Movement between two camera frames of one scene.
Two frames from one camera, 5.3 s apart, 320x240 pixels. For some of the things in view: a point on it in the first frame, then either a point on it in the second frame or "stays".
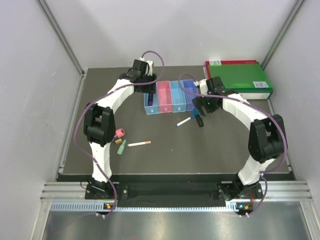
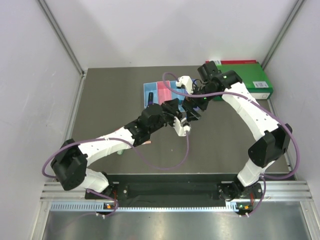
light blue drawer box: x=154 y=108 stays
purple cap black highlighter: x=150 y=99 stays
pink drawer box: x=164 y=92 stays
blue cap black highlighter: x=198 y=118 -> x=191 y=116
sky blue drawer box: x=178 y=97 stays
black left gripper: x=151 y=88 -> x=171 y=107
